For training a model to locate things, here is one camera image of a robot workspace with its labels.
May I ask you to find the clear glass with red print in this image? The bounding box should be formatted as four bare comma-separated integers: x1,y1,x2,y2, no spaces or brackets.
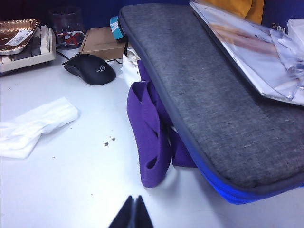
48,6,85,50

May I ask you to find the clear plastic document folder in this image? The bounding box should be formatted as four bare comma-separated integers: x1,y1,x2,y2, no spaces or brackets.
189,1,304,106

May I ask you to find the white bag with purple straps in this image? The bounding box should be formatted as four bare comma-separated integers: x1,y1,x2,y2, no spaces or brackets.
122,46,198,190

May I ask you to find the teal snack packet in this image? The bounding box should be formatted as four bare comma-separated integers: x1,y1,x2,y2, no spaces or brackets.
109,15,125,40

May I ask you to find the brown cardboard box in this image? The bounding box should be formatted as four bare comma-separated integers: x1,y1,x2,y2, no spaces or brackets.
79,27,129,60

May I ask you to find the golden foil cherry tray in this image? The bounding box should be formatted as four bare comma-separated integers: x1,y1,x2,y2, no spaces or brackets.
0,19,41,56

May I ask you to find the white and grey keyboard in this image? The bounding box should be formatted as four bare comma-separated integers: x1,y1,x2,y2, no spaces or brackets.
0,25,57,76

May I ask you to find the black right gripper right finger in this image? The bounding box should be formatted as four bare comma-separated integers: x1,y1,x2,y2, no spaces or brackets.
135,195,154,228

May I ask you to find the clear plastic bag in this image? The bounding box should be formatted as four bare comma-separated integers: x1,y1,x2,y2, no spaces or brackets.
269,19,304,100

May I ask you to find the black mouse cable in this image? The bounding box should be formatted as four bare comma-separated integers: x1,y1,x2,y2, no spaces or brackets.
56,49,72,63

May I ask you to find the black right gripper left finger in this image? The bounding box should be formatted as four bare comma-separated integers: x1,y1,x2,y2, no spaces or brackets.
108,196,135,228

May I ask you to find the yellow padded envelope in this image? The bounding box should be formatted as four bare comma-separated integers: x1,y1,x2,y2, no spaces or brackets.
205,0,265,25

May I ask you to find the white wet wipe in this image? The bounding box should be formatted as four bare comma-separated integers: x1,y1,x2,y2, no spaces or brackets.
0,96,80,159

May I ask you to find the black computer mouse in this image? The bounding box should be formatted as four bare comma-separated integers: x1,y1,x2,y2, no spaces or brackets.
62,53,117,86

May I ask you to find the grey fabric laptop sleeve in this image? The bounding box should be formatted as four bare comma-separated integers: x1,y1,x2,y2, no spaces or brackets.
118,4,304,211

